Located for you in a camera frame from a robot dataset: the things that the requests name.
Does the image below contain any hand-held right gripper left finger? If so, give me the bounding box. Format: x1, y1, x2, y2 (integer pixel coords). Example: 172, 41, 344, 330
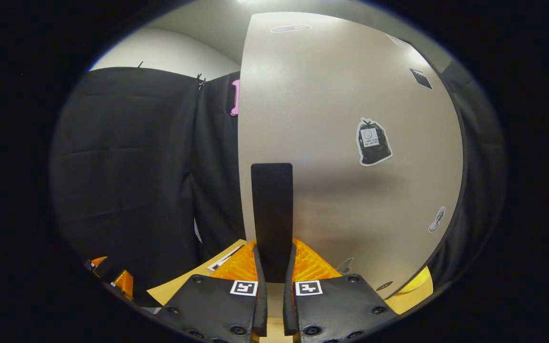
154, 240, 268, 343

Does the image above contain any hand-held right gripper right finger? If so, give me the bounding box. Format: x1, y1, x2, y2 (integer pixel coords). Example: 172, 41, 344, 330
283, 238, 399, 343

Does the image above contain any yellow plush toy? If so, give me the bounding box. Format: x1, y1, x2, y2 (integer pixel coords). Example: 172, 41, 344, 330
398, 266, 433, 294

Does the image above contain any black backdrop cloth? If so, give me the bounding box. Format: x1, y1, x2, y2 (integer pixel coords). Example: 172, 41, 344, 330
50, 60, 508, 306

